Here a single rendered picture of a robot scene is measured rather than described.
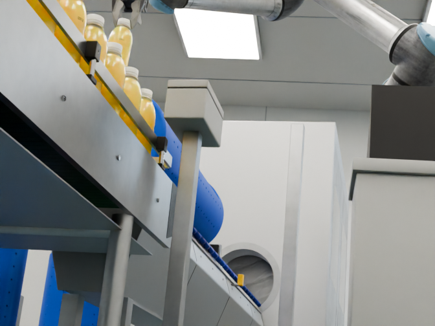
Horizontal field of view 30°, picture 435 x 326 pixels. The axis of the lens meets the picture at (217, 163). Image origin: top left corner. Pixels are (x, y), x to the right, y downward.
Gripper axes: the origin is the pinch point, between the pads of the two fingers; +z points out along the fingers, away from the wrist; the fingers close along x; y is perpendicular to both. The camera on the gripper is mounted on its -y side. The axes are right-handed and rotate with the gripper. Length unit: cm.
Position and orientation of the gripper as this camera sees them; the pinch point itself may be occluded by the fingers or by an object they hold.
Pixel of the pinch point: (123, 23)
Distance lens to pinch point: 242.7
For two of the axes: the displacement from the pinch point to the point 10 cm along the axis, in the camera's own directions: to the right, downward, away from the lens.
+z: -1.4, 9.1, -3.9
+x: -9.8, -0.6, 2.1
